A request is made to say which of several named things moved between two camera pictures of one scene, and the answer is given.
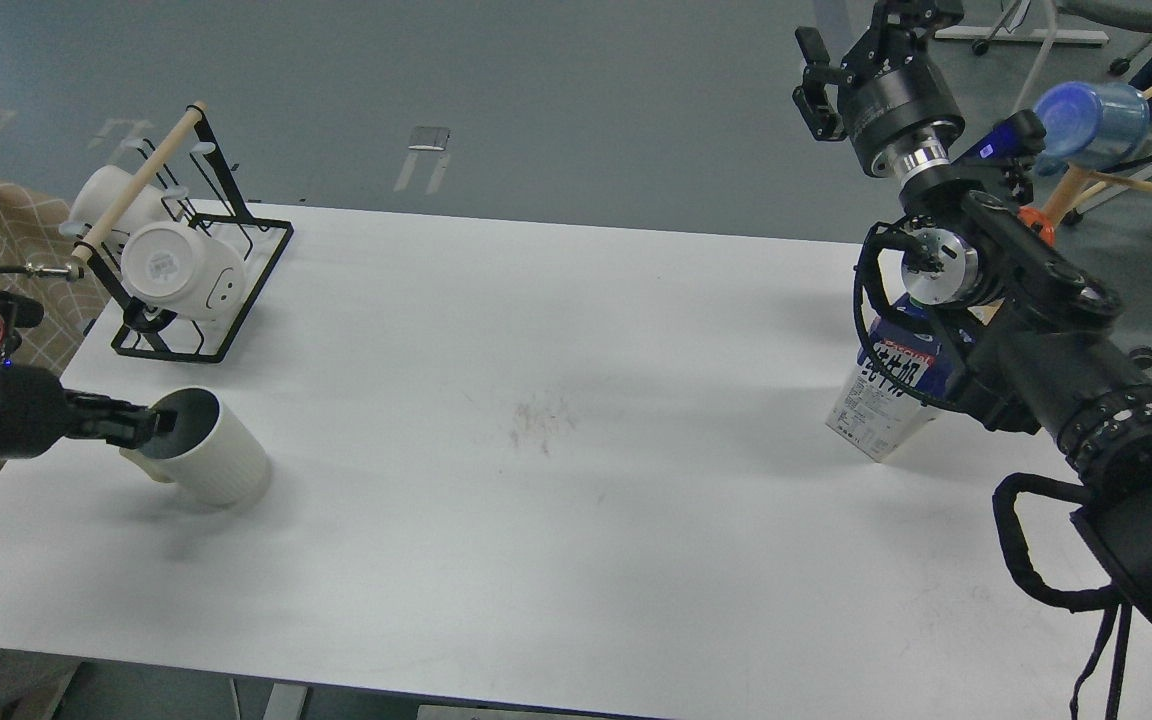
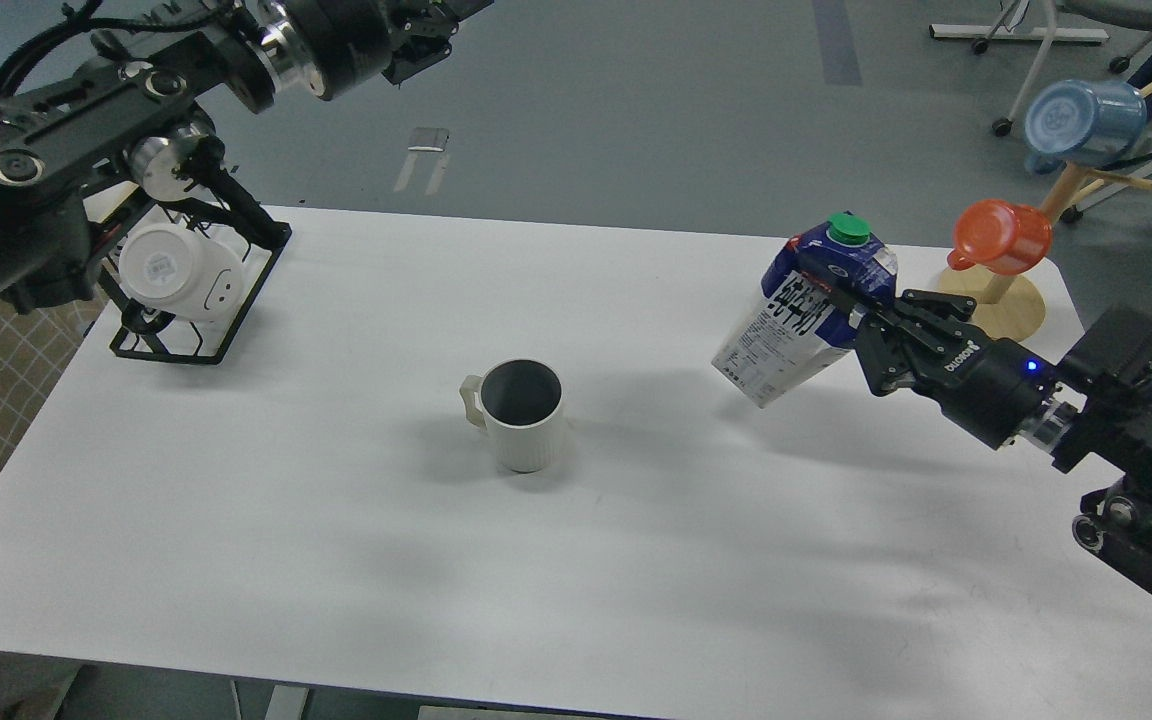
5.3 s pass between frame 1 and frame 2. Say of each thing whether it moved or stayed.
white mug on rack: stayed
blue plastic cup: stayed
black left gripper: moved
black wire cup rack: stayed
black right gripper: moved
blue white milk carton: moved
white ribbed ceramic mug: moved
